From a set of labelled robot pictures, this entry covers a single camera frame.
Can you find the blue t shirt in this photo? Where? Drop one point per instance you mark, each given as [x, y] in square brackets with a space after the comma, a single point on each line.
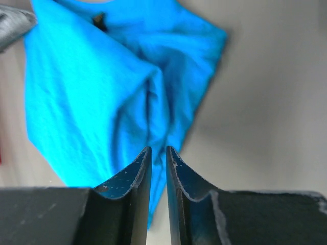
[104, 80]

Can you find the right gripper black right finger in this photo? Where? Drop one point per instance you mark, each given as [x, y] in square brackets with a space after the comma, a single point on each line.
[194, 212]

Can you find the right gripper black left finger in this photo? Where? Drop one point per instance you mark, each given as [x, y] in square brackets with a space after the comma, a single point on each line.
[117, 210]

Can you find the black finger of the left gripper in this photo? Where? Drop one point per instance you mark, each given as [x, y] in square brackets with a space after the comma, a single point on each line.
[15, 23]

